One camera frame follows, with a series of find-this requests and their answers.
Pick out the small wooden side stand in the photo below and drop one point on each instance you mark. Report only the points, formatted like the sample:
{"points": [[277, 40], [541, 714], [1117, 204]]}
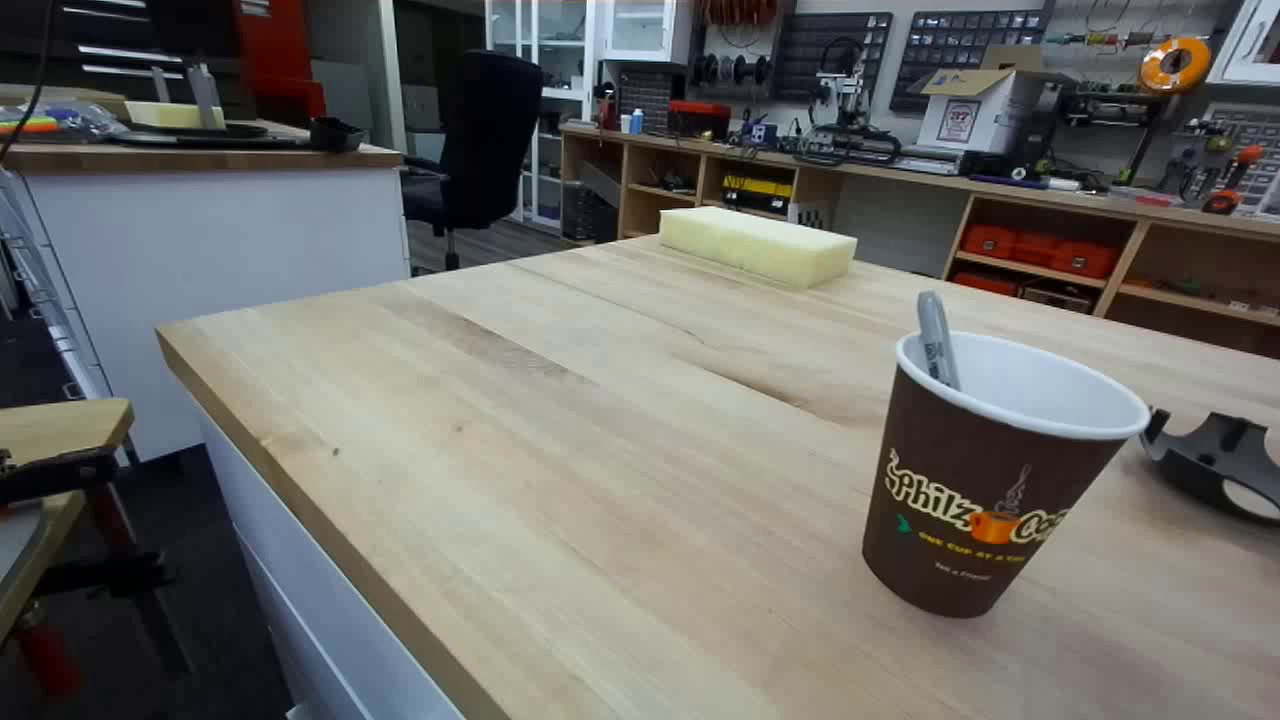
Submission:
{"points": [[64, 528]]}

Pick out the black office chair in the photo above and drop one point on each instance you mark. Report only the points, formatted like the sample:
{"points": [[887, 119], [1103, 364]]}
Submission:
{"points": [[488, 119]]}

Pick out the wooden shelf unit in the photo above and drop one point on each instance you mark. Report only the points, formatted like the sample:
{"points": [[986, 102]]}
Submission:
{"points": [[1171, 269]]}

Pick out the white cabinet with wood top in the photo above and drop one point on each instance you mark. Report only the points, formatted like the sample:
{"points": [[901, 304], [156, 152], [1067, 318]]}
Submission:
{"points": [[113, 240]]}

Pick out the grey marker with black cap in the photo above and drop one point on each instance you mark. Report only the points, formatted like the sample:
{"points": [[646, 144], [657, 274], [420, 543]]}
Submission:
{"points": [[937, 337]]}

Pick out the yellow foam block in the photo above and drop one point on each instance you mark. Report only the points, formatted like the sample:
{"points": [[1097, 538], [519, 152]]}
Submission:
{"points": [[764, 248]]}

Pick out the black metal bracket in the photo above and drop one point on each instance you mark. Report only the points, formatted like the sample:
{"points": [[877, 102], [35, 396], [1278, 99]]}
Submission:
{"points": [[1223, 464]]}

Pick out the red tool cabinet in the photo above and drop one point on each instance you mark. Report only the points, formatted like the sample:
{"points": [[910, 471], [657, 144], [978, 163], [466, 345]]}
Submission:
{"points": [[277, 56]]}

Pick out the white cardboard box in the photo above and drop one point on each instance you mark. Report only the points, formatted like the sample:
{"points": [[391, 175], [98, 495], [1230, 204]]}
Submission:
{"points": [[971, 110]]}

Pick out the brown paper coffee cup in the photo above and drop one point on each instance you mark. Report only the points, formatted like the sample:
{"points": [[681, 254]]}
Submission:
{"points": [[975, 477]]}

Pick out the orange tape roll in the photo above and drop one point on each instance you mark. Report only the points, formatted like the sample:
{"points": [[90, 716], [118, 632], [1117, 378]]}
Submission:
{"points": [[1174, 64]]}

